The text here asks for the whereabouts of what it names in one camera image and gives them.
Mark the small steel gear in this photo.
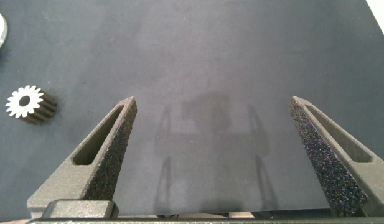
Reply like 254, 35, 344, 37
5, 85, 58, 126

